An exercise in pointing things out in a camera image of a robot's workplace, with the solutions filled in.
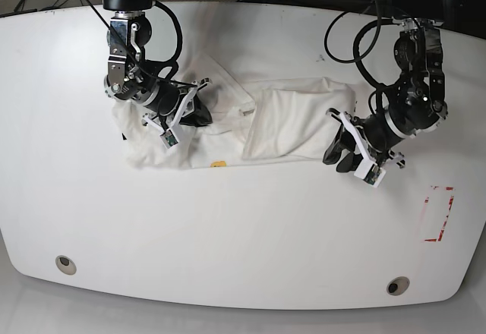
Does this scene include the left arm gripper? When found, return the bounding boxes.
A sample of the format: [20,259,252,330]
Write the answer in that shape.
[323,108,406,173]

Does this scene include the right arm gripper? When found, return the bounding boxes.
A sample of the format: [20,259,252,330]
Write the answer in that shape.
[140,78,213,132]

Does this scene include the white printed t-shirt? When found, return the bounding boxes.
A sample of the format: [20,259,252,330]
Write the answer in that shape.
[112,53,355,169]

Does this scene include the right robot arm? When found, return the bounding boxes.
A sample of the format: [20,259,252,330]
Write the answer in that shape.
[103,0,213,130]

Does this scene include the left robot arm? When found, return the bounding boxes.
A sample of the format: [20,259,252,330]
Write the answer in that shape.
[323,0,448,186]

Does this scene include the red tape rectangle marking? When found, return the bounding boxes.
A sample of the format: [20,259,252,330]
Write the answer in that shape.
[420,186,456,242]

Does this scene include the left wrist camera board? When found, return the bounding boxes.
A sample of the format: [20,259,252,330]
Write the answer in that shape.
[354,159,387,188]

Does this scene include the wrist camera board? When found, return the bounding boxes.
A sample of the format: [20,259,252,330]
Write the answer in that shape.
[354,159,387,188]
[159,128,184,149]

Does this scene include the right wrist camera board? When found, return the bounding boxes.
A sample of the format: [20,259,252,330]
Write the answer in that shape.
[159,128,184,149]

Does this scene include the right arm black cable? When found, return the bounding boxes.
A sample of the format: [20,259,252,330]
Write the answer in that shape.
[146,0,185,80]

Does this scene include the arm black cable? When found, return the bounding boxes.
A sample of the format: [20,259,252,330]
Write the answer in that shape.
[323,0,403,92]
[146,0,185,80]

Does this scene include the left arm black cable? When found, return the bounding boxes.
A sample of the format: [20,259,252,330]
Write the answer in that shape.
[323,0,403,92]

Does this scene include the right table cable grommet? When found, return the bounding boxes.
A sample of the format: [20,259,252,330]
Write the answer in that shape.
[387,276,410,296]

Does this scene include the table cable grommet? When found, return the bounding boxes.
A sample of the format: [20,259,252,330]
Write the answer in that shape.
[55,256,77,276]
[387,276,410,296]

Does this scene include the left table cable grommet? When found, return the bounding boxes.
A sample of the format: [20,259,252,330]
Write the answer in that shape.
[55,256,77,276]

